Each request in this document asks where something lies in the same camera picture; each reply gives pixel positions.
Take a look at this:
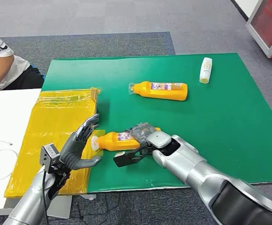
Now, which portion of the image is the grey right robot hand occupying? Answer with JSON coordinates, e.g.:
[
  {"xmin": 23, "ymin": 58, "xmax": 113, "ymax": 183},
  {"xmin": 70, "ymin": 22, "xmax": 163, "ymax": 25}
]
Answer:
[{"xmin": 126, "ymin": 122, "xmax": 156, "ymax": 147}]

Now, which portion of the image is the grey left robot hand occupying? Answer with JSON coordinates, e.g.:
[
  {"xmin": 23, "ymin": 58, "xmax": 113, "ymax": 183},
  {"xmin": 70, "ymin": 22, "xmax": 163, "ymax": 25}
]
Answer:
[{"xmin": 60, "ymin": 113, "xmax": 102, "ymax": 171}]

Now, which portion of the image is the orange bottle with clear cap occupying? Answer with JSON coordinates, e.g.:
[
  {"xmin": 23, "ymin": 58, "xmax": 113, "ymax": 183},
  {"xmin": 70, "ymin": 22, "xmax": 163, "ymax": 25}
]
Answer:
[
  {"xmin": 128, "ymin": 81, "xmax": 188, "ymax": 102},
  {"xmin": 91, "ymin": 127, "xmax": 162, "ymax": 153}
]

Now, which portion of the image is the small white bottle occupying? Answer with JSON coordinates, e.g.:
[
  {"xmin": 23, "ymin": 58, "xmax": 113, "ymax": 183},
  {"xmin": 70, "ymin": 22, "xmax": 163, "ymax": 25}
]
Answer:
[{"xmin": 199, "ymin": 57, "xmax": 213, "ymax": 85}]

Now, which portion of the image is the yellow plastic-covered sheet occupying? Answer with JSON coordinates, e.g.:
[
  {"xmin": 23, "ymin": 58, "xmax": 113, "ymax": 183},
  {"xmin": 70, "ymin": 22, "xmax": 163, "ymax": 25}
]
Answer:
[{"xmin": 4, "ymin": 87, "xmax": 107, "ymax": 199}]

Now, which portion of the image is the person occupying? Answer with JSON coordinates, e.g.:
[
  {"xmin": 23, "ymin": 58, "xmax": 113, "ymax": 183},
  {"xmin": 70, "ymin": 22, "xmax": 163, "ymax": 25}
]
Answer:
[{"xmin": 0, "ymin": 27, "xmax": 45, "ymax": 100}]

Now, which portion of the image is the green mat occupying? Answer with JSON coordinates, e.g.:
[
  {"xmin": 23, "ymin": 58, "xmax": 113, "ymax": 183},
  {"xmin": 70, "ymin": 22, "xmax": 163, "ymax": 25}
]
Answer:
[{"xmin": 40, "ymin": 53, "xmax": 272, "ymax": 194}]

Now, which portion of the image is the red and white cabinet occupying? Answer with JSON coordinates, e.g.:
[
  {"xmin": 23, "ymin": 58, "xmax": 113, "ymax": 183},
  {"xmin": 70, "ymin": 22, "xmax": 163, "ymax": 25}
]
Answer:
[{"xmin": 245, "ymin": 0, "xmax": 272, "ymax": 59}]

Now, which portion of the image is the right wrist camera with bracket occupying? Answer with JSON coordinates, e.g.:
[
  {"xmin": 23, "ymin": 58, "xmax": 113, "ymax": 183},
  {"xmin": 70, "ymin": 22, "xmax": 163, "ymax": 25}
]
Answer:
[{"xmin": 113, "ymin": 148, "xmax": 153, "ymax": 169}]

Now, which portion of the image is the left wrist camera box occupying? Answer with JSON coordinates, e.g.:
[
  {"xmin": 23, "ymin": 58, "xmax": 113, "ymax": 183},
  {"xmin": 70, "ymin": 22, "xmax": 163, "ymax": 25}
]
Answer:
[{"xmin": 39, "ymin": 143, "xmax": 60, "ymax": 173}]

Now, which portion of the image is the grey base plate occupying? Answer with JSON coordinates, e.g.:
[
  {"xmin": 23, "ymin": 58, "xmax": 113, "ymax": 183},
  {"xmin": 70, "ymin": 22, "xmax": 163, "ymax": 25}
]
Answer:
[{"xmin": 30, "ymin": 194, "xmax": 73, "ymax": 220}]

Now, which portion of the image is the black cable on floor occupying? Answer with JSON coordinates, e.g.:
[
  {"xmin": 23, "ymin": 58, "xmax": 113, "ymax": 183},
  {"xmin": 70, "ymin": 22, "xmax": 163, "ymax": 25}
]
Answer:
[{"xmin": 76, "ymin": 194, "xmax": 122, "ymax": 225}]

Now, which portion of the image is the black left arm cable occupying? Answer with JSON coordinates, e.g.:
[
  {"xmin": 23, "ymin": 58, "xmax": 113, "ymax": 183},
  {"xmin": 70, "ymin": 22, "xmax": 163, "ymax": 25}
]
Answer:
[{"xmin": 41, "ymin": 169, "xmax": 50, "ymax": 225}]

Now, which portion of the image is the white cable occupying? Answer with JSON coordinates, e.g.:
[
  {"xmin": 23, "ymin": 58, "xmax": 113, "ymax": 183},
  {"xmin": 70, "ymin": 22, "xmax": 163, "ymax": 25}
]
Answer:
[{"xmin": 0, "ymin": 140, "xmax": 18, "ymax": 184}]

